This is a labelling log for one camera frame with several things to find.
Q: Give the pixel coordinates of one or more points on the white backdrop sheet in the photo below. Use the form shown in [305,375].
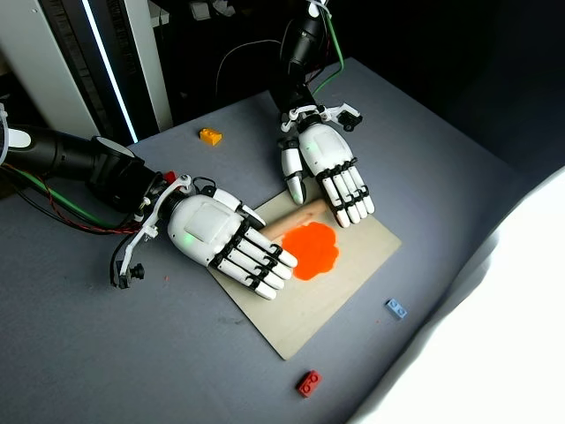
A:
[507,331]

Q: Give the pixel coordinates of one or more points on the wooden rolling pin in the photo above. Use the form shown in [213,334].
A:
[291,221]

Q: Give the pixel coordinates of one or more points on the orange play dough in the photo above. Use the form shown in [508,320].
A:
[311,252]

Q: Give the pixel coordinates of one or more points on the red toy brick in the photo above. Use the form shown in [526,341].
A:
[309,384]

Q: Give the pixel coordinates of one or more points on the light wooden board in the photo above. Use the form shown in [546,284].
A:
[309,318]

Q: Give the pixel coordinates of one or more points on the light blue toy brick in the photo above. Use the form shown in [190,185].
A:
[397,309]

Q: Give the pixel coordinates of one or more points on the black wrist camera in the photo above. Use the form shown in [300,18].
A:
[132,276]
[351,120]

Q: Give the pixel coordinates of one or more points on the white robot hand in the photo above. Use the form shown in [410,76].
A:
[203,225]
[324,148]

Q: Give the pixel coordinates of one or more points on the yellow toy brick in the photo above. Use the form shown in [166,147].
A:
[210,137]

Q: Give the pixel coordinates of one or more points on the white column with light strip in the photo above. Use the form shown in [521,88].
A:
[150,66]

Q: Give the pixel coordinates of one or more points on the grey table cloth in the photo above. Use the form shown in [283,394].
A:
[110,344]

